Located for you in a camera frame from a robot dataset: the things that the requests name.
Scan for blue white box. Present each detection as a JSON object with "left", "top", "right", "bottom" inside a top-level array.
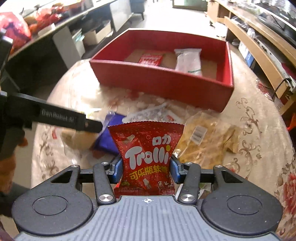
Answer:
[{"left": 238, "top": 41, "right": 256, "bottom": 70}]

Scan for silver white snack packet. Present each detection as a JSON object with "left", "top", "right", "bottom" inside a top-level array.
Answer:
[{"left": 174, "top": 48, "right": 202, "bottom": 76}]

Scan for Kaprono wafer packet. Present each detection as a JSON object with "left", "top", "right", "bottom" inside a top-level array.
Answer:
[{"left": 122, "top": 103, "right": 184, "bottom": 123}]

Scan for white storage bin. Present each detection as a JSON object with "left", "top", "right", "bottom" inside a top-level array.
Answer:
[{"left": 71, "top": 29, "right": 85, "bottom": 57}]

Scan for round pastry bun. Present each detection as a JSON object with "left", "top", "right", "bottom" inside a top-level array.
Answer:
[{"left": 61, "top": 129, "right": 99, "bottom": 151}]

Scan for open cardboard box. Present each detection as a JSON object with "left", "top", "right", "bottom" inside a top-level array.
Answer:
[{"left": 83, "top": 20, "right": 113, "bottom": 46}]

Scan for red plastic bag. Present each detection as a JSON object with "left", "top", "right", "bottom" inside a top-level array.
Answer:
[{"left": 0, "top": 12, "right": 32, "bottom": 54}]

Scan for purple foil snack bag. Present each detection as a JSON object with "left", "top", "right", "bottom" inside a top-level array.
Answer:
[{"left": 93, "top": 112, "right": 125, "bottom": 155}]

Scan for red Trolli gummy bag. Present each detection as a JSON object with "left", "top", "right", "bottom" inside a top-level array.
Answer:
[{"left": 108, "top": 121, "right": 184, "bottom": 197}]

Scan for clear bag yellow waffle snacks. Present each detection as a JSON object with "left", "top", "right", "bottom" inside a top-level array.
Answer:
[{"left": 173, "top": 111, "right": 242, "bottom": 169}]

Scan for long red snack packet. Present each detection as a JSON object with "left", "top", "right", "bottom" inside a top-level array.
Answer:
[{"left": 138, "top": 50, "right": 165, "bottom": 67}]

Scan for grey sofa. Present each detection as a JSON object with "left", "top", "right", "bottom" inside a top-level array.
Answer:
[{"left": 130, "top": 0, "right": 145, "bottom": 20}]

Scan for red cardboard box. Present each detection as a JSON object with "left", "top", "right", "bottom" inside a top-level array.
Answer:
[{"left": 90, "top": 29, "right": 234, "bottom": 112}]

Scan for flat screen television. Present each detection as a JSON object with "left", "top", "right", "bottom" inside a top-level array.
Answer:
[{"left": 255, "top": 1, "right": 295, "bottom": 38}]

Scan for wooden TV stand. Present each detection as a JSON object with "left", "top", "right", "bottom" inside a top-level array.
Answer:
[{"left": 207, "top": 1, "right": 295, "bottom": 118}]

